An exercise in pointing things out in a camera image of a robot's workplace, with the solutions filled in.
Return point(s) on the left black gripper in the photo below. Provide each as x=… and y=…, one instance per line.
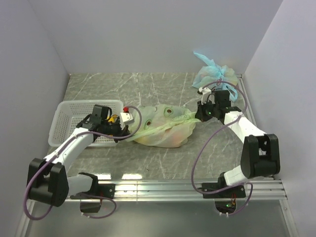
x=122, y=132

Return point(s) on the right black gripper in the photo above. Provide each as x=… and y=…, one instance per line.
x=200, y=114

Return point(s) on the light green plastic bag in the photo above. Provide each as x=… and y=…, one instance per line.
x=163, y=125

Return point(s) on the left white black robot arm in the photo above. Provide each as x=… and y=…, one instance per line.
x=47, y=178

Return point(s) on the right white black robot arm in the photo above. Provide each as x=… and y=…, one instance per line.
x=260, y=153

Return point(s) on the yellow fake lemon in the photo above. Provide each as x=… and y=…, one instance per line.
x=113, y=118

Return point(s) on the tied blue plastic bag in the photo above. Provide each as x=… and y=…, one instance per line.
x=213, y=72

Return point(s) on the white plastic basket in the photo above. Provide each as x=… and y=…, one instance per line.
x=69, y=113

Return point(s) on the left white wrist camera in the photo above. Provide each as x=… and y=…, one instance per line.
x=126, y=117

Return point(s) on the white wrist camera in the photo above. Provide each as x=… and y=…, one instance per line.
x=205, y=94
x=126, y=117

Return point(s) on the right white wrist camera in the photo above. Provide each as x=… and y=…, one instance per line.
x=205, y=94

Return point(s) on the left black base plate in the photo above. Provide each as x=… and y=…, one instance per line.
x=102, y=190

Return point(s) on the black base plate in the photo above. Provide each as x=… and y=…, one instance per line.
x=102, y=190
x=212, y=191

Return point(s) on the aluminium mounting rail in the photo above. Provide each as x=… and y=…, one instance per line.
x=166, y=190

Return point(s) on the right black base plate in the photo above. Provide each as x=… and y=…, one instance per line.
x=212, y=191

